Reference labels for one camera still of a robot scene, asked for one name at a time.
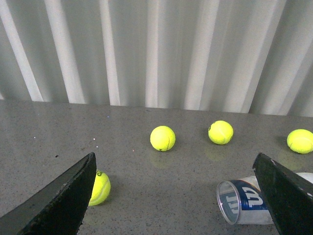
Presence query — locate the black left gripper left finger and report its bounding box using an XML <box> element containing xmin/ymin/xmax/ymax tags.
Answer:
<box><xmin>0</xmin><ymin>152</ymin><xmax>96</xmax><ymax>235</ymax></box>

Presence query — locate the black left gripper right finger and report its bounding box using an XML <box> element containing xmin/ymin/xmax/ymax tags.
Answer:
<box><xmin>252</xmin><ymin>153</ymin><xmax>313</xmax><ymax>235</ymax></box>

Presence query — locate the clear Wilson tennis ball can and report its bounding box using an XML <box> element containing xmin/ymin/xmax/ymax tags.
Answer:
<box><xmin>217</xmin><ymin>176</ymin><xmax>273</xmax><ymax>225</ymax></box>

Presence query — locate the near-left yellow tennis ball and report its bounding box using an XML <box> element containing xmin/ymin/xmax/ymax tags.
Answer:
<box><xmin>89</xmin><ymin>170</ymin><xmax>111</xmax><ymax>206</ymax></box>

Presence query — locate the tennis ball Wilson 3 print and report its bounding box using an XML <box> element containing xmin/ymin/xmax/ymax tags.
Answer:
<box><xmin>287</xmin><ymin>129</ymin><xmax>313</xmax><ymax>154</ymax></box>

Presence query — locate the plain yellow tennis ball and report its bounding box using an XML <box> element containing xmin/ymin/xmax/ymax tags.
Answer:
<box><xmin>208</xmin><ymin>120</ymin><xmax>234</xmax><ymax>145</ymax></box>

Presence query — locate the tennis ball Roland Garros print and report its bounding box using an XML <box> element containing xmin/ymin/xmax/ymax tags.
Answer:
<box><xmin>150</xmin><ymin>126</ymin><xmax>176</xmax><ymax>152</ymax></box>

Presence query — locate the white pleated curtain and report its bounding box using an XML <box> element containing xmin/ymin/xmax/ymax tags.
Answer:
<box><xmin>0</xmin><ymin>0</ymin><xmax>313</xmax><ymax>117</ymax></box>

